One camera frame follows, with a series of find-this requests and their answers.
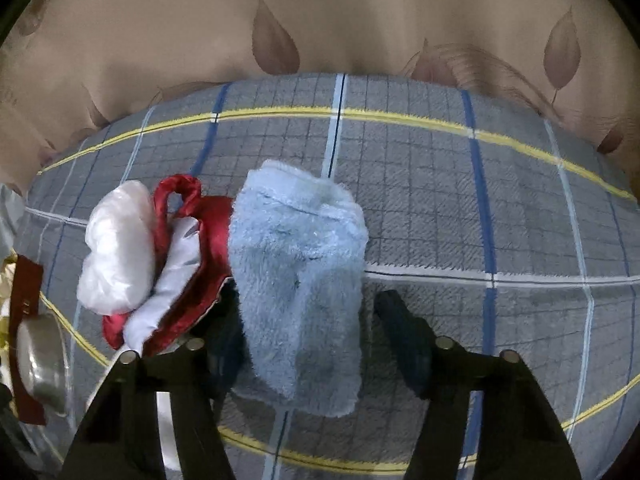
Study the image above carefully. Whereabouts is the beige leaf print curtain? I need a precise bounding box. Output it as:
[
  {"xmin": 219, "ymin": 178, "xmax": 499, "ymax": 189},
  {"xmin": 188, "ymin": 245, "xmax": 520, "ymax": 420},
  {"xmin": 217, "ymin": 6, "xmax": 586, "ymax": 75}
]
[{"xmin": 1, "ymin": 0, "xmax": 639, "ymax": 191}]

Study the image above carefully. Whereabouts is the white shiny plastic bundle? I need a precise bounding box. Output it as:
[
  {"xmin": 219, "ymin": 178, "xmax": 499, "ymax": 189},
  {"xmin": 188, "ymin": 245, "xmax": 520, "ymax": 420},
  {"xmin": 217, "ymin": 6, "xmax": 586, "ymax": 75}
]
[{"xmin": 77, "ymin": 180, "xmax": 155, "ymax": 315}]

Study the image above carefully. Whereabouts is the light blue fluffy towel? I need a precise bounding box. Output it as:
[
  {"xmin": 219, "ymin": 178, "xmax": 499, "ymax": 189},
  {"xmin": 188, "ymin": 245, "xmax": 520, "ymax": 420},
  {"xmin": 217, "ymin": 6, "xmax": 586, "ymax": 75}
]
[{"xmin": 228, "ymin": 159, "xmax": 369, "ymax": 417}]

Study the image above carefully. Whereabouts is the red white satin cap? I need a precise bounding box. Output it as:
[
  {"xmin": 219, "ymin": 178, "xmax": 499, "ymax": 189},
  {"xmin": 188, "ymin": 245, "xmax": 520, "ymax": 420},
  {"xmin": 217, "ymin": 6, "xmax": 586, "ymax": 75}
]
[{"xmin": 102, "ymin": 174, "xmax": 232, "ymax": 356}]

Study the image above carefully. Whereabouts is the grey plaid tablecloth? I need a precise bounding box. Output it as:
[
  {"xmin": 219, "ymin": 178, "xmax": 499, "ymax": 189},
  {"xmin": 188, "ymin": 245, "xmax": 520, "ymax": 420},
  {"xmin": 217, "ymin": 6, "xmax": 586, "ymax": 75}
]
[{"xmin": 15, "ymin": 75, "xmax": 639, "ymax": 479}]

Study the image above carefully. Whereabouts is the stainless steel bowl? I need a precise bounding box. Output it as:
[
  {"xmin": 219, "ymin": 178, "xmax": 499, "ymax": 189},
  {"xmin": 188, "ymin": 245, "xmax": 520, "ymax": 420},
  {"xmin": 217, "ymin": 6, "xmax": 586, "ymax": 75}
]
[{"xmin": 16, "ymin": 314, "xmax": 68, "ymax": 416}]

